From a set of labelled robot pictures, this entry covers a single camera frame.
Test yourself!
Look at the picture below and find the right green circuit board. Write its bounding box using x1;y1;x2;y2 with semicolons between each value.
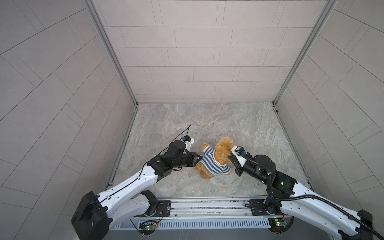
268;218;287;233

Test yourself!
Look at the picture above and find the thin black left camera cable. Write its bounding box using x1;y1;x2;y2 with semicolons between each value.
131;124;192;181

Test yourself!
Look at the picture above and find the blue white striped knit sweater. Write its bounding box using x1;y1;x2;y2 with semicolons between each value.
199;145;231;176

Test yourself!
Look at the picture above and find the tan plush teddy bear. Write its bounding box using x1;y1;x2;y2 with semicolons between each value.
195;137;234;180

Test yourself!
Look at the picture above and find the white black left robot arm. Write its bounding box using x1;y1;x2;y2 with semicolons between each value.
71;136;202;240

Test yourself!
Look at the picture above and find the aluminium right corner post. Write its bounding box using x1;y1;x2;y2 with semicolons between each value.
273;0;338;108

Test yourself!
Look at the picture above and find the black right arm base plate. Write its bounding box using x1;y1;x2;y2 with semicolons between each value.
249;199;283;216

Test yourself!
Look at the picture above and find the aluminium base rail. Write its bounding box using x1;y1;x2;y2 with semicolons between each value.
119;196;289;221

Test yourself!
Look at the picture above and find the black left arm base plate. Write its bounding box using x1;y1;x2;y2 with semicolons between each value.
141;201;172;217

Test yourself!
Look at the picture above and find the green circuit board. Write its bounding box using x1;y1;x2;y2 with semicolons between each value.
139;220;159;236
268;218;287;233

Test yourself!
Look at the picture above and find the left green circuit board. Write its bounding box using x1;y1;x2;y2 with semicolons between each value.
139;220;159;236

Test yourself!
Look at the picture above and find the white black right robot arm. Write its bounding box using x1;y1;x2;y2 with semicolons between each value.
228;146;383;240

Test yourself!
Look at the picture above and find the white ventilation grille strip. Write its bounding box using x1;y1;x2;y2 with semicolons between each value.
110;218;271;231

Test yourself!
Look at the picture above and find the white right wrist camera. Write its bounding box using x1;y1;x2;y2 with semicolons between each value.
232;146;247;167

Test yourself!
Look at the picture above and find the aluminium left corner post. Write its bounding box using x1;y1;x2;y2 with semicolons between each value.
84;0;138;108

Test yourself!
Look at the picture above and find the aluminium corner post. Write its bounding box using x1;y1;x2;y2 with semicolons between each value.
84;0;138;108
273;0;338;108

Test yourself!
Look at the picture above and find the black corrugated cable conduit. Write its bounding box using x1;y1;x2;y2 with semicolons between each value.
239;152;384;240

